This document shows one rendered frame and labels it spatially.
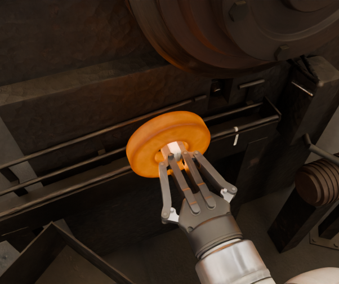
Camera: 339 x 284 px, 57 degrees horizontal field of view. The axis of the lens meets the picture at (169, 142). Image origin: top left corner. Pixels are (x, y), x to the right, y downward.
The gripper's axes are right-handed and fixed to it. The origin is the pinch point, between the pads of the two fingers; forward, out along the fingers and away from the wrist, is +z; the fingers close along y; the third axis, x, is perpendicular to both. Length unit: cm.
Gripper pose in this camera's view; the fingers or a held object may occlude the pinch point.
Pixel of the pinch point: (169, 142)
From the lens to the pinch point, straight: 55.2
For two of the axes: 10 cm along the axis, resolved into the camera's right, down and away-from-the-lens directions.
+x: 0.2, -5.8, -8.1
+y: 9.3, -2.9, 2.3
